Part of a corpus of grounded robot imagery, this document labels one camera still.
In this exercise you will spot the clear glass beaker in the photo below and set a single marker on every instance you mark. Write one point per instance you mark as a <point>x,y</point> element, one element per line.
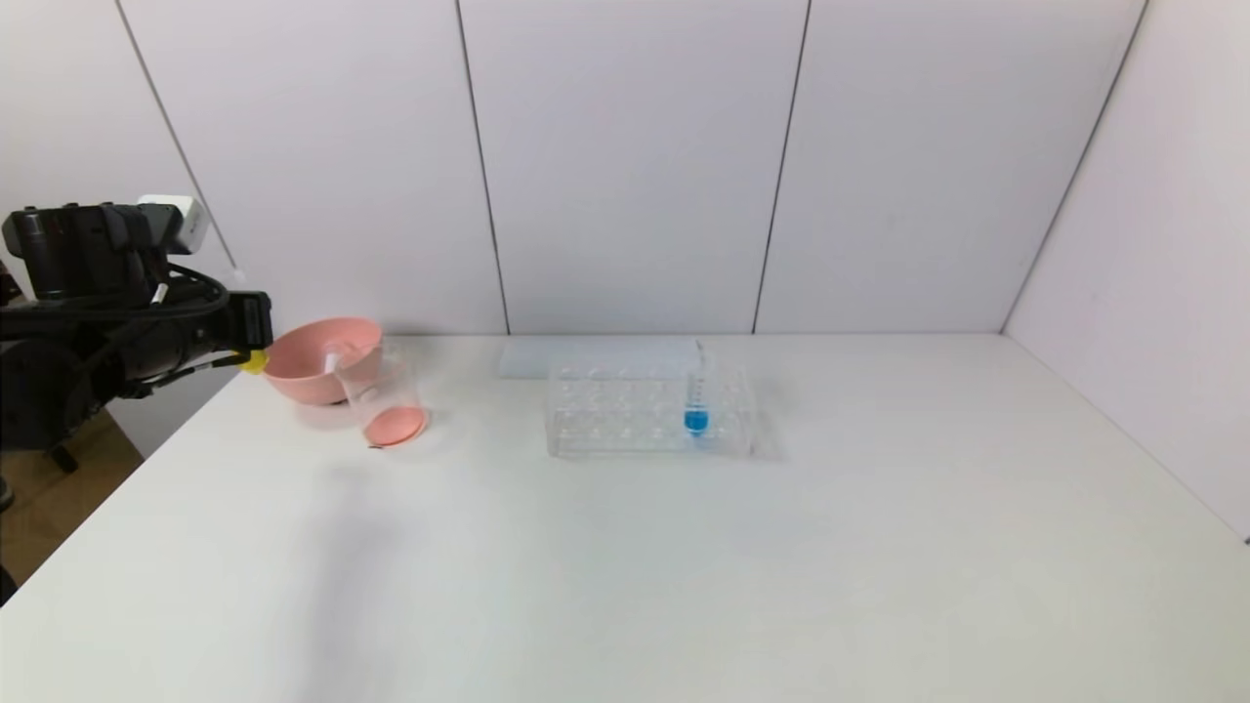
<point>391,420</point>

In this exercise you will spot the test tube with red pigment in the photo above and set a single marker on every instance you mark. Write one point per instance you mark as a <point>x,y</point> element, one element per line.
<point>334,358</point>

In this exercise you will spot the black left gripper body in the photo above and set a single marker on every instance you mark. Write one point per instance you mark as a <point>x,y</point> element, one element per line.
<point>253,321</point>

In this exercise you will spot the clear plastic test tube rack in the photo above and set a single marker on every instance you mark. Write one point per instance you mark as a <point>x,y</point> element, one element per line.
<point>625,430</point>

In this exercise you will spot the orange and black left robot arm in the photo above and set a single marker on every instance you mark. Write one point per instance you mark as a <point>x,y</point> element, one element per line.
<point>59,322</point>

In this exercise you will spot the test tube with blue pigment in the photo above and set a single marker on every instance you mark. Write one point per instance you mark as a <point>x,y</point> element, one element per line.
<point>695,418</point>

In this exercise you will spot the test tube with yellow pigment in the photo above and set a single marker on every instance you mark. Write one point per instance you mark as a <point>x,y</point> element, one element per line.
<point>256,362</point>

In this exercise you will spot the white paper sheet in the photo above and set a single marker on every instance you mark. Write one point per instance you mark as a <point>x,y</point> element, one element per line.
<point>532,356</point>

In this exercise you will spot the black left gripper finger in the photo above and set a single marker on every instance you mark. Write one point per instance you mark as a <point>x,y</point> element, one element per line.
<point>252,322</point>

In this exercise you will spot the white grey wrist camera box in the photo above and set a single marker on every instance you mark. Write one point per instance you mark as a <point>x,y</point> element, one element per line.
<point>176,223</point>

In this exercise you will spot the pink plastic bowl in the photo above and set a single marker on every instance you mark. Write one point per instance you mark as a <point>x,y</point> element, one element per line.
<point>308,366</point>

